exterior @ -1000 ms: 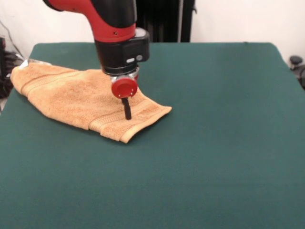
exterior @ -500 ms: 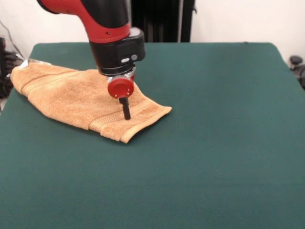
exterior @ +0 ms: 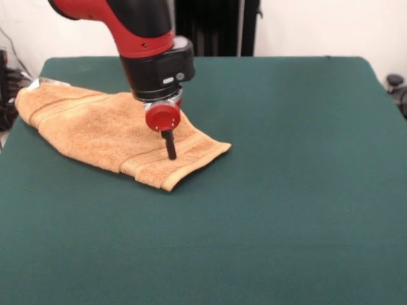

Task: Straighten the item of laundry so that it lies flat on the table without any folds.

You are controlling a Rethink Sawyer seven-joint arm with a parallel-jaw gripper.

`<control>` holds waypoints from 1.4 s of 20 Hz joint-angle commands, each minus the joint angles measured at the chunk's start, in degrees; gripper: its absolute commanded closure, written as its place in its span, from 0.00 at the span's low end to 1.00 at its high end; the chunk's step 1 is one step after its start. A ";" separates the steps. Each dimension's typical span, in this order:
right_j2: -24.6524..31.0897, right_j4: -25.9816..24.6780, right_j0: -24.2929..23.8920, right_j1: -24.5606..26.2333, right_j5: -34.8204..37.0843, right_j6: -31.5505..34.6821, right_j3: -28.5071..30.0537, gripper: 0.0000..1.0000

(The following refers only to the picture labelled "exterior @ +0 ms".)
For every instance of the dark green table cloth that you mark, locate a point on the dark green table cloth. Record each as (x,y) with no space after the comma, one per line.
(95,238)

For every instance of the black chair base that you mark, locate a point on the black chair base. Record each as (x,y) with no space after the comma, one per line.
(394,79)

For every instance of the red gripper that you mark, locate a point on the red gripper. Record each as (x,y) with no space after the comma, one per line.
(162,117)

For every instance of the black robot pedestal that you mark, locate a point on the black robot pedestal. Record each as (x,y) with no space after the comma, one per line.
(222,28)

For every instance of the orange terry towel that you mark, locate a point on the orange terry towel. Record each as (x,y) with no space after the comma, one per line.
(95,127)

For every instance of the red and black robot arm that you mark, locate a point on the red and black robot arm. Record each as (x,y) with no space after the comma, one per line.
(136,25)

